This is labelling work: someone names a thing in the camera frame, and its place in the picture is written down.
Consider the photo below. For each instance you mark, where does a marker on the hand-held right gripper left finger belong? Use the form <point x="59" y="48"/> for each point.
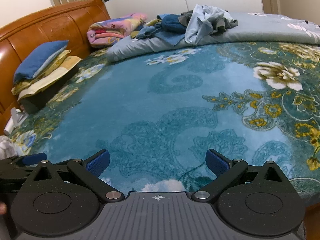
<point x="98" y="164"/>

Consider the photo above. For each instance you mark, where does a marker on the olive garment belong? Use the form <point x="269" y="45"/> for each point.
<point x="158" y="18"/>

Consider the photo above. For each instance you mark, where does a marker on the light blue shirt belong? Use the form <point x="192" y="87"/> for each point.
<point x="197" y="27"/>

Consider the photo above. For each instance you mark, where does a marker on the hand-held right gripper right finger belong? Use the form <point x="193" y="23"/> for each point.
<point x="216" y="164"/>

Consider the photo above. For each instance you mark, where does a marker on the white plastic object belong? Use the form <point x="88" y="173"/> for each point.
<point x="12" y="123"/>

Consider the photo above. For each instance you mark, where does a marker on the teal floral blanket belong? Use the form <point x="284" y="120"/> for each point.
<point x="150" y="105"/>

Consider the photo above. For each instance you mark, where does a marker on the wooden headboard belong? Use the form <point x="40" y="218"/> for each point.
<point x="50" y="27"/>

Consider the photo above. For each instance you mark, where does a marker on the grey garment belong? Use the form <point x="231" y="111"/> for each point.
<point x="228" y="23"/>

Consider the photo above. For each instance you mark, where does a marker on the grey-blue floral quilt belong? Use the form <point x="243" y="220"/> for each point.
<point x="250" y="27"/>

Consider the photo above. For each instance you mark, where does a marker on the person's left hand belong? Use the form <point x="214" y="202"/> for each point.
<point x="2" y="208"/>

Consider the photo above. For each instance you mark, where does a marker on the pink floral folded blanket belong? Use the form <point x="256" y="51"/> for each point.
<point x="112" y="30"/>

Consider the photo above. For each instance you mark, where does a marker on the pale yellow pillow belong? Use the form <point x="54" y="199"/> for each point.
<point x="55" y="73"/>

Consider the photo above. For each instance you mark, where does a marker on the white cloth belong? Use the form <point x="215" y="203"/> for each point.
<point x="6" y="146"/>

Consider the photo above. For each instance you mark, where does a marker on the yellow floral pillow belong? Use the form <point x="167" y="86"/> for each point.
<point x="60" y="56"/>

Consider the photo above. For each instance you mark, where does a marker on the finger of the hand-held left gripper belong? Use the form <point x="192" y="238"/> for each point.
<point x="33" y="158"/>

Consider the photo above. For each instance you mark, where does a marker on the blue pillow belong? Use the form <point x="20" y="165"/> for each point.
<point x="37" y="60"/>

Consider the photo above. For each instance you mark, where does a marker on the blue towel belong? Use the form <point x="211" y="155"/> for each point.
<point x="170" y="38"/>

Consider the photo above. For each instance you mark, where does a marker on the dark blue garment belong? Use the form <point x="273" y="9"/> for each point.
<point x="171" y="23"/>

